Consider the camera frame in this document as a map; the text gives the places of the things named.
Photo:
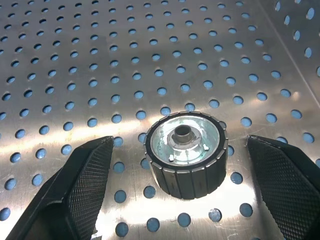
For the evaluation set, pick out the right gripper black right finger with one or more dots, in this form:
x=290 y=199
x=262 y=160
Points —
x=287 y=187

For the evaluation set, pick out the black ribbed metal rotor wheel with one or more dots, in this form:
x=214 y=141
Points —
x=175 y=180

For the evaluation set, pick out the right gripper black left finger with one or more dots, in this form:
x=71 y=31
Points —
x=75 y=195

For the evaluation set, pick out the perforated metal tray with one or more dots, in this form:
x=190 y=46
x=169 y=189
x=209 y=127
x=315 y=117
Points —
x=130 y=153

